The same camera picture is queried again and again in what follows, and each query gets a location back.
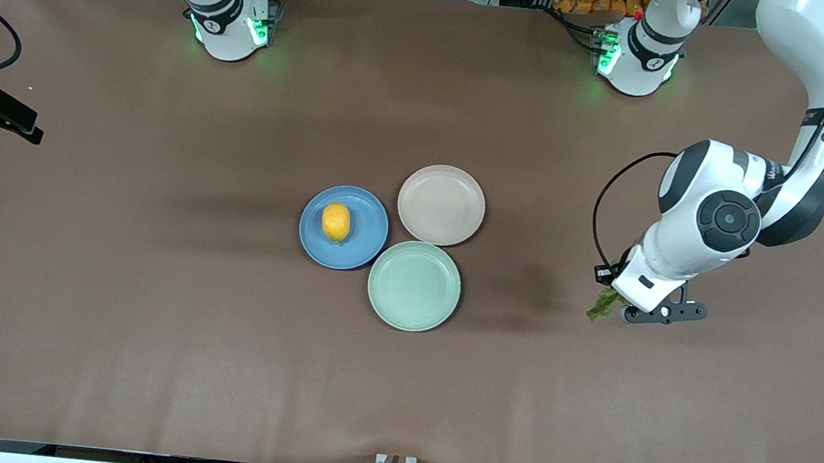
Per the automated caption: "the green lettuce leaf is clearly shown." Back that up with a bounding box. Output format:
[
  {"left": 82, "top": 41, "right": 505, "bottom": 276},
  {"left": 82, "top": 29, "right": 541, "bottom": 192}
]
[{"left": 585, "top": 282, "right": 632, "bottom": 326}]

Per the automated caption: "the yellow lemon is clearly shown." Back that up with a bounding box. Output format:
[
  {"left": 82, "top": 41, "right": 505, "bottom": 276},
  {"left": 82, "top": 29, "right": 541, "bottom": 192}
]
[{"left": 320, "top": 201, "right": 354, "bottom": 244}]

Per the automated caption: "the beige plate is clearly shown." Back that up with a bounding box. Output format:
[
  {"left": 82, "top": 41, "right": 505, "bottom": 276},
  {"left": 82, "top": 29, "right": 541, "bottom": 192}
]
[{"left": 393, "top": 160, "right": 491, "bottom": 251}]

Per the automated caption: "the pale green plate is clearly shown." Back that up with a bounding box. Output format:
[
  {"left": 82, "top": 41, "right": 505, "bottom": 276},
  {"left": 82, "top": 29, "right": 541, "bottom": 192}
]
[{"left": 363, "top": 237, "right": 466, "bottom": 337}]

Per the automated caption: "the blue plate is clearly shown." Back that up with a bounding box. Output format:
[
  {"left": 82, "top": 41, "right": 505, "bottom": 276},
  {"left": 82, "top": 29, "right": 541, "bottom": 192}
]
[{"left": 294, "top": 181, "right": 394, "bottom": 275}]

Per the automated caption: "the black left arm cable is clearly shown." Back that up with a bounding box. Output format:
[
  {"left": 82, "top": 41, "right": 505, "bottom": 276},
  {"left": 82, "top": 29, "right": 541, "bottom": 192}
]
[{"left": 588, "top": 145, "right": 681, "bottom": 278}]

